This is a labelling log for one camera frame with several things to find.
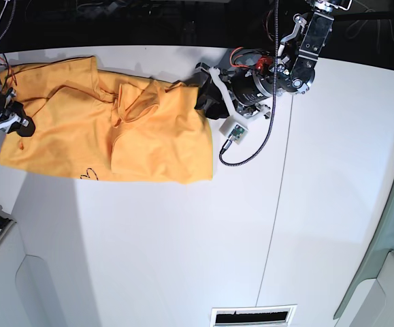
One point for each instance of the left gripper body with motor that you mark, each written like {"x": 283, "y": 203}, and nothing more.
{"x": 247, "y": 90}

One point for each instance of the yellow t-shirt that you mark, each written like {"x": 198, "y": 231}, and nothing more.
{"x": 91, "y": 123}

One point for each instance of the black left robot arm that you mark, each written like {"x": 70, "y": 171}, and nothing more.
{"x": 297, "y": 40}

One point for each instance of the white cabinet panel left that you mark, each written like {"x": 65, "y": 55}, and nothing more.
{"x": 50, "y": 288}

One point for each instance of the white cabinet panel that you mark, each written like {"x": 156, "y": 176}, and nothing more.
{"x": 372, "y": 303}
{"x": 50, "y": 288}

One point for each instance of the white floor vent grille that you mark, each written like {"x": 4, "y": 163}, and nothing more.
{"x": 253, "y": 316}

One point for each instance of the white cabinet panel right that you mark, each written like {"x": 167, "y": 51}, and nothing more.
{"x": 372, "y": 303}

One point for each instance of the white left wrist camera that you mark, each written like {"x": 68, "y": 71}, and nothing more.
{"x": 234, "y": 130}

